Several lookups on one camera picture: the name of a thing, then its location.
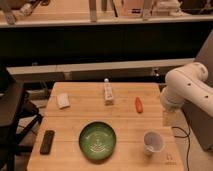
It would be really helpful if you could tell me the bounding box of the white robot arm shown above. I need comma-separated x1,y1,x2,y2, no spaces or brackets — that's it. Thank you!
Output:
160,62,213,126

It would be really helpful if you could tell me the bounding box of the green ceramic bowl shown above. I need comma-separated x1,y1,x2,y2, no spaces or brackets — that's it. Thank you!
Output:
79,121,117,161

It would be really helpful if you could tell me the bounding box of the orange carrot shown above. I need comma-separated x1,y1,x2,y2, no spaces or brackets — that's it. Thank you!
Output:
135,97,143,113

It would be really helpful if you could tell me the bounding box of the white bottle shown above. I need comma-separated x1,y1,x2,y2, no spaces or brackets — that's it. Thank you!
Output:
104,78,114,105

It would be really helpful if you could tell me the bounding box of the black cable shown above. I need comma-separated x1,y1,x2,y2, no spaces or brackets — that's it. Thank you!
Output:
171,125,192,171

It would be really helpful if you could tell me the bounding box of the black remote control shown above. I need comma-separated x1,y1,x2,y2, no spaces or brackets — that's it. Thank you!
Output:
40,130,55,155

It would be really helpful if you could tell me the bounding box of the black side table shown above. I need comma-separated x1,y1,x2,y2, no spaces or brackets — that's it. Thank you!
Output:
0,64,43,171

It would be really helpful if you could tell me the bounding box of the white sponge block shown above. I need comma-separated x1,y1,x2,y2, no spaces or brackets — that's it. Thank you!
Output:
57,93,70,109

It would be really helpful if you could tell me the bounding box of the grey metal rail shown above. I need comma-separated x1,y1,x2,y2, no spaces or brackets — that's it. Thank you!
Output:
8,58,193,83

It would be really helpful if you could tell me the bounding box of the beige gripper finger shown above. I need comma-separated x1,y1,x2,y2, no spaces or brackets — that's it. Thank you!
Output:
163,111,176,126

